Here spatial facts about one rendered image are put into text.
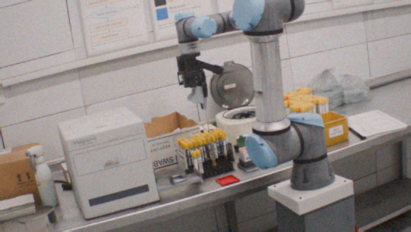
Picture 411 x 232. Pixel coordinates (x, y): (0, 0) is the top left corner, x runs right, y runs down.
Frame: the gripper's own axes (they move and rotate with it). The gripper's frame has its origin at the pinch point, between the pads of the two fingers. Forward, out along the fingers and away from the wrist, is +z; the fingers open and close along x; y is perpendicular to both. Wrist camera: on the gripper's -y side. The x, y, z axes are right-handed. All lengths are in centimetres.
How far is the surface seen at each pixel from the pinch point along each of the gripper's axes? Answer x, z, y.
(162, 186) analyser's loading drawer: 10.2, 22.1, 23.9
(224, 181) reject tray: 12.4, 25.9, 1.7
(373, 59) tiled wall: -50, 11, -122
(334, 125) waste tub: 11, 18, -49
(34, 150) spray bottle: -8, 3, 66
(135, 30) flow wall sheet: -50, -28, 8
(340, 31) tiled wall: -50, -9, -101
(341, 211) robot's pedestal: 54, 31, -21
